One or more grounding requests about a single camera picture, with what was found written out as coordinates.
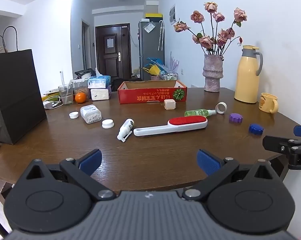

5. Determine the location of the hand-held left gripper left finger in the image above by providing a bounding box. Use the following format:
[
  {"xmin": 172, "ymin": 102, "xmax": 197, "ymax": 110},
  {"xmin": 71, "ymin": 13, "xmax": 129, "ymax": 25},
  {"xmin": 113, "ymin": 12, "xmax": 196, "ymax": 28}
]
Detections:
[{"xmin": 23, "ymin": 149, "xmax": 116, "ymax": 201}]

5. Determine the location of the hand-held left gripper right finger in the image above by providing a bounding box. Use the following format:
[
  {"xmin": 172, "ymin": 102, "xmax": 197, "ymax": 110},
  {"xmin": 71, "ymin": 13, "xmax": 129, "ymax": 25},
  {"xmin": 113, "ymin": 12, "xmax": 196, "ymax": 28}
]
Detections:
[{"xmin": 182, "ymin": 149, "xmax": 279, "ymax": 202}]

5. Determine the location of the blue bottle cap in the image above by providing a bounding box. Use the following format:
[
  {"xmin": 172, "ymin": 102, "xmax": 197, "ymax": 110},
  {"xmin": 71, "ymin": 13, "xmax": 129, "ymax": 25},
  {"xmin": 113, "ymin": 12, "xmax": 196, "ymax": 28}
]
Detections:
[{"xmin": 248, "ymin": 123, "xmax": 264, "ymax": 136}]

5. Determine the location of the purple bottle cap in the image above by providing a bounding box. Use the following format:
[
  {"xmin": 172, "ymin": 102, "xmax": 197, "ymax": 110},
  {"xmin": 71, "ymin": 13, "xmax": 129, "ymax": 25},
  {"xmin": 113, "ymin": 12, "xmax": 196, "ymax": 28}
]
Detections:
[{"xmin": 228, "ymin": 113, "xmax": 243, "ymax": 124}]

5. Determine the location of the white spray bottle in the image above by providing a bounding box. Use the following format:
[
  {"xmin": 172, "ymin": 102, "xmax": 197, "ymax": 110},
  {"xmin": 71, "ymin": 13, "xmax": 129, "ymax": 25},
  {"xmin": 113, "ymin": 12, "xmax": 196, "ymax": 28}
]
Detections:
[{"xmin": 117, "ymin": 118, "xmax": 135, "ymax": 143}]

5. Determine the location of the green spray bottle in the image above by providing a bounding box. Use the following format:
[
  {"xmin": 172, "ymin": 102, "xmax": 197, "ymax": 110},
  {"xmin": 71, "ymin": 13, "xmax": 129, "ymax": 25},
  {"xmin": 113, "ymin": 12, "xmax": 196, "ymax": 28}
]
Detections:
[{"xmin": 184, "ymin": 108, "xmax": 217, "ymax": 118}]

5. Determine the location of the white red lint brush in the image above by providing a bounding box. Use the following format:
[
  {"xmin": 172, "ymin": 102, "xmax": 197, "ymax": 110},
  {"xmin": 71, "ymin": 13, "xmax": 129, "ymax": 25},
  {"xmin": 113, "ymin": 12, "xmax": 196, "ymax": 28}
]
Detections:
[{"xmin": 133, "ymin": 116, "xmax": 208, "ymax": 137}]

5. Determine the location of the white tape roll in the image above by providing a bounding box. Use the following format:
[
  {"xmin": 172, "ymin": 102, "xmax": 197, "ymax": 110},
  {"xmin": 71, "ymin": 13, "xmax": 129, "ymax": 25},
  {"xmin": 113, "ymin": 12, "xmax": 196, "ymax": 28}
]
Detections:
[{"xmin": 215, "ymin": 102, "xmax": 228, "ymax": 116}]

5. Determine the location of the beige square plastic block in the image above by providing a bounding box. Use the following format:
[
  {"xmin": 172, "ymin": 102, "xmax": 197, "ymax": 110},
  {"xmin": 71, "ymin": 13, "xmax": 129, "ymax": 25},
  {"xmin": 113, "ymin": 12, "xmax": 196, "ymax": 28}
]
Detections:
[{"xmin": 161, "ymin": 99, "xmax": 177, "ymax": 110}]

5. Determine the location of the red orange cardboard box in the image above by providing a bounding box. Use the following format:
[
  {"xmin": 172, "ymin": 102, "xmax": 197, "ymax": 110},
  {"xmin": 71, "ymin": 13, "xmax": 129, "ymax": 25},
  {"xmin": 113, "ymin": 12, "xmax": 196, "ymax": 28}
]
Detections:
[{"xmin": 118, "ymin": 80, "xmax": 187, "ymax": 105}]

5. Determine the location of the yellow mug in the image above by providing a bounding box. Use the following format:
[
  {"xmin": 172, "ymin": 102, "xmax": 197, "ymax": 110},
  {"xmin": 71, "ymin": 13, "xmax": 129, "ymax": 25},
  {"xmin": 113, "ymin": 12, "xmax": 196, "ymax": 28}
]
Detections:
[{"xmin": 259, "ymin": 93, "xmax": 279, "ymax": 114}]

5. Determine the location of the clear drinking glass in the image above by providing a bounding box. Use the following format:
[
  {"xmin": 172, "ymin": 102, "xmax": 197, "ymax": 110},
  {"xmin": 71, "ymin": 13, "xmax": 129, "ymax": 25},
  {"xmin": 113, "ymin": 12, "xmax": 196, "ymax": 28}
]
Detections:
[{"xmin": 58, "ymin": 84, "xmax": 74, "ymax": 105}]

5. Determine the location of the white purple tissue pack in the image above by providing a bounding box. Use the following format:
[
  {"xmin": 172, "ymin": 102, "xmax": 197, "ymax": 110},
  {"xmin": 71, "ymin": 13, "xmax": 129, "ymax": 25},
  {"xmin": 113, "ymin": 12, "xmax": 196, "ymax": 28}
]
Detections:
[{"xmin": 90, "ymin": 85, "xmax": 112, "ymax": 101}]

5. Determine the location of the yellow thermos jug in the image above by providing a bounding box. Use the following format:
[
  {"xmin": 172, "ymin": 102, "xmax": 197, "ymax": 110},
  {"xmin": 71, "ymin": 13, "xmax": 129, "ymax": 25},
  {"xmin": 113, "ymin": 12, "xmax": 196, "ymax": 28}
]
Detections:
[{"xmin": 234, "ymin": 45, "xmax": 263, "ymax": 104}]

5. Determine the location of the clear cereal container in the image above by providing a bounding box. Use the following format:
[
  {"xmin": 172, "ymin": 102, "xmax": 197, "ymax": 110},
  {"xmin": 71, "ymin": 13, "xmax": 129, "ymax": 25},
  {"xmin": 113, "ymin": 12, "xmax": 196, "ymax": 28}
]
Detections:
[{"xmin": 73, "ymin": 78, "xmax": 91, "ymax": 100}]

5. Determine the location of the yellow tray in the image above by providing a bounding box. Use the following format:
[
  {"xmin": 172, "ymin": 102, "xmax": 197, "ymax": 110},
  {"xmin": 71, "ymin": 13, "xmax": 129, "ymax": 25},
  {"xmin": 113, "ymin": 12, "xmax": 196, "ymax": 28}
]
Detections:
[{"xmin": 41, "ymin": 89, "xmax": 60, "ymax": 101}]

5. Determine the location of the clear straw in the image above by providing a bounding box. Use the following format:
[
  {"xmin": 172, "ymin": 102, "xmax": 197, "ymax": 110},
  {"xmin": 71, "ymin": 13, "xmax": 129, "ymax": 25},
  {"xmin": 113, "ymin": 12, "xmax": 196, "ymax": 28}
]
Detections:
[{"xmin": 65, "ymin": 79, "xmax": 73, "ymax": 98}]

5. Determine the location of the blue tissue pack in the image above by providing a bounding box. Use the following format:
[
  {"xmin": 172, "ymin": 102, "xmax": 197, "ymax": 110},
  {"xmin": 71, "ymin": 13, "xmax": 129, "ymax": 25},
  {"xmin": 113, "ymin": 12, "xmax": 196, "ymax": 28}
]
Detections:
[{"xmin": 88, "ymin": 67, "xmax": 111, "ymax": 89}]

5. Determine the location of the black cloth chair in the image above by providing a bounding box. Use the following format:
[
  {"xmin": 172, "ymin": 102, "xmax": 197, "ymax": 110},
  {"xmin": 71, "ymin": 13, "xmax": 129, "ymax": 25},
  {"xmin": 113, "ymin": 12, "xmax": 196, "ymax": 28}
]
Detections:
[{"xmin": 111, "ymin": 78, "xmax": 142, "ymax": 92}]

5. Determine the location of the black white appliance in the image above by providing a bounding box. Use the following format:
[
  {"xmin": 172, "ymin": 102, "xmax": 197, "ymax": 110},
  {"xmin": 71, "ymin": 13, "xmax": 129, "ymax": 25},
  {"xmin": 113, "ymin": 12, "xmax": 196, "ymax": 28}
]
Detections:
[{"xmin": 74, "ymin": 68, "xmax": 96, "ymax": 79}]

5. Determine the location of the pink stone vase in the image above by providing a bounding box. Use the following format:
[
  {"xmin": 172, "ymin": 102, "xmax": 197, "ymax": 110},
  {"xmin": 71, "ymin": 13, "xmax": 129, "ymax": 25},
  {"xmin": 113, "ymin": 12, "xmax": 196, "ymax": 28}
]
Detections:
[{"xmin": 203, "ymin": 54, "xmax": 225, "ymax": 93}]

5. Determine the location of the metal rack with bottles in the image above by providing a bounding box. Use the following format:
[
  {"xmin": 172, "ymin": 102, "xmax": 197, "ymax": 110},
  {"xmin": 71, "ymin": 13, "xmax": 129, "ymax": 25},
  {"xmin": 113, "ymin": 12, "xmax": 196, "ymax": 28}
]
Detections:
[{"xmin": 159, "ymin": 71, "xmax": 179, "ymax": 81}]

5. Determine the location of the dark brown door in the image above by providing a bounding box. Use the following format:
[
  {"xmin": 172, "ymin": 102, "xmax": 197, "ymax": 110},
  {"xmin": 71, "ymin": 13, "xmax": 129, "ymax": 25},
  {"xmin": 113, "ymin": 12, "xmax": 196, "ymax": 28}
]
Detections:
[{"xmin": 95, "ymin": 24, "xmax": 132, "ymax": 80}]

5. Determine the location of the black paper bag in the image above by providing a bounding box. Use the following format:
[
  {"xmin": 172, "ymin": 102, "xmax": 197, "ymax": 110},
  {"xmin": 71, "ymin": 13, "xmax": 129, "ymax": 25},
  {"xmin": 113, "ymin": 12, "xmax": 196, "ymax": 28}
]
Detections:
[{"xmin": 0, "ymin": 26, "xmax": 47, "ymax": 145}]

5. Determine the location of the purple decorative plant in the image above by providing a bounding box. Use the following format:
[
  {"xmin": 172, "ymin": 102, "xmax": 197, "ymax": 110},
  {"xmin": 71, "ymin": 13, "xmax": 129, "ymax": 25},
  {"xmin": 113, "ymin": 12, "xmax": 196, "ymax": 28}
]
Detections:
[{"xmin": 169, "ymin": 52, "xmax": 180, "ymax": 73}]

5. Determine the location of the blue yellow toy pile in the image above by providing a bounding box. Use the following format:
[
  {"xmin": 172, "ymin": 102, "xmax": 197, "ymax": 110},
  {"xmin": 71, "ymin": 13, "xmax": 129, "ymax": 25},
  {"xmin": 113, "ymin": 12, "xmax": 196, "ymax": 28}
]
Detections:
[{"xmin": 143, "ymin": 57, "xmax": 166, "ymax": 77}]

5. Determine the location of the grey refrigerator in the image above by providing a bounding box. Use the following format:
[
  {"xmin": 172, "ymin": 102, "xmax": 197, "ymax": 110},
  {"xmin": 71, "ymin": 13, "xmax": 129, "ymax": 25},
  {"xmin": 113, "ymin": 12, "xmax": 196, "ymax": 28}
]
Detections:
[{"xmin": 138, "ymin": 20, "xmax": 165, "ymax": 80}]

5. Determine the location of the bunch of dried pink roses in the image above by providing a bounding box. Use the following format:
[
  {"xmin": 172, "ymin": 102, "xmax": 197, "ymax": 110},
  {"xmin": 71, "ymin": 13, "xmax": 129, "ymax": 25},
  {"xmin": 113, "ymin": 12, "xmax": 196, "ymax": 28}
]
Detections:
[{"xmin": 174, "ymin": 2, "xmax": 248, "ymax": 56}]

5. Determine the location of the white cable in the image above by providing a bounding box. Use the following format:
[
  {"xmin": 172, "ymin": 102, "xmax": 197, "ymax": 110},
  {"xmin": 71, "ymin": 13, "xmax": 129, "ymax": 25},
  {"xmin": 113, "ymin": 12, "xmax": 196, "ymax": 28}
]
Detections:
[{"xmin": 42, "ymin": 95, "xmax": 63, "ymax": 109}]

